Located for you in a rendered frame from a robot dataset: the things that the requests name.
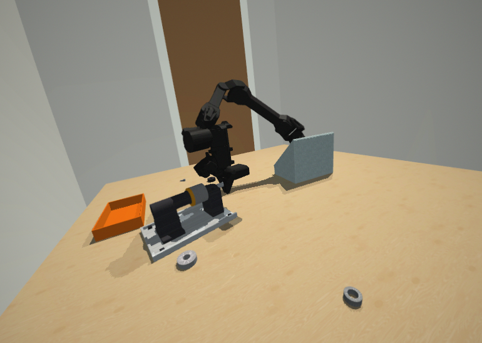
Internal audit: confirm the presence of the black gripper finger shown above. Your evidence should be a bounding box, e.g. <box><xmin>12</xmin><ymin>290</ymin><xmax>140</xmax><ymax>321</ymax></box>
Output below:
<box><xmin>211</xmin><ymin>171</ymin><xmax>226</xmax><ymax>193</ymax></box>
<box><xmin>218</xmin><ymin>175</ymin><xmax>234</xmax><ymax>194</ymax></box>

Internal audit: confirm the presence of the orange open tray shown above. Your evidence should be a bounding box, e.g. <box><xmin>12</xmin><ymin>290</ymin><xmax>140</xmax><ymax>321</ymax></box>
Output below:
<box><xmin>91</xmin><ymin>193</ymin><xmax>146</xmax><ymax>242</ymax></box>

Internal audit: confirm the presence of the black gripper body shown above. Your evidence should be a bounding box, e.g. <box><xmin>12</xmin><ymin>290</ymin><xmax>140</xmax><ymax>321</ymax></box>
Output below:
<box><xmin>208</xmin><ymin>145</ymin><xmax>250</xmax><ymax>180</ymax></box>

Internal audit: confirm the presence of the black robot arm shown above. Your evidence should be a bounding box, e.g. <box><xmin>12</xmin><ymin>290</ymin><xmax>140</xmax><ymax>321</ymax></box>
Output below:
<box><xmin>181</xmin><ymin>79</ymin><xmax>305</xmax><ymax>178</ymax></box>

